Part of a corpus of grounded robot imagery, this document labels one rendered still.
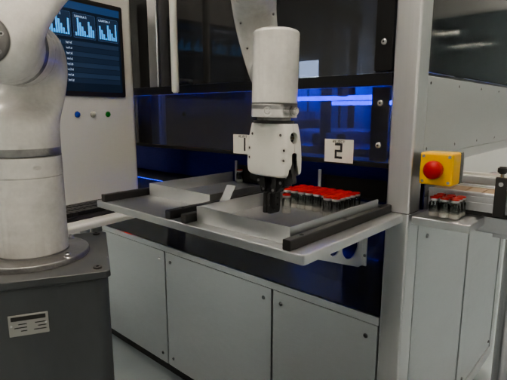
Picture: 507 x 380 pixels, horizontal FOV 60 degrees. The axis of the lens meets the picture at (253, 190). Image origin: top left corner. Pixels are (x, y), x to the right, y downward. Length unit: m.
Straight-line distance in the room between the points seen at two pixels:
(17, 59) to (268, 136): 0.42
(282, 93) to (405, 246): 0.51
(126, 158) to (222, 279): 0.57
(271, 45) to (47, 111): 0.41
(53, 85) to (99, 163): 0.76
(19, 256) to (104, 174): 0.84
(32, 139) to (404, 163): 0.77
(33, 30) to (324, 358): 1.08
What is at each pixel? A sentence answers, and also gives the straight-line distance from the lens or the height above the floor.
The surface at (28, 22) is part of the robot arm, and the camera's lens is 0.78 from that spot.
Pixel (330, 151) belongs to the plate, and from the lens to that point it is 1.16.
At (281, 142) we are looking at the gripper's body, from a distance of 0.78.
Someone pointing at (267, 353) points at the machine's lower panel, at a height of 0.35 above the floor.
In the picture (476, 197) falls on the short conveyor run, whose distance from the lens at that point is 1.14.
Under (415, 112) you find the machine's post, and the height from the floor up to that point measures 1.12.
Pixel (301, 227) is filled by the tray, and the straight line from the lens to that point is 0.82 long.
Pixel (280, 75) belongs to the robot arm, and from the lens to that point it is 0.78.
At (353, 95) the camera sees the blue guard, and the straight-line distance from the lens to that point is 1.13.
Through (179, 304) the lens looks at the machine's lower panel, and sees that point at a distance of 1.77.
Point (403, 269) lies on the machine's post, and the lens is 1.13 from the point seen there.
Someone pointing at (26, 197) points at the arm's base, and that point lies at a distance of 0.82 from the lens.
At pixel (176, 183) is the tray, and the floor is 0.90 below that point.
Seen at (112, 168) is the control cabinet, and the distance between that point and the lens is 1.66.
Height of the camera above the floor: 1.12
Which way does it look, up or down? 10 degrees down
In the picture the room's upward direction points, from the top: straight up
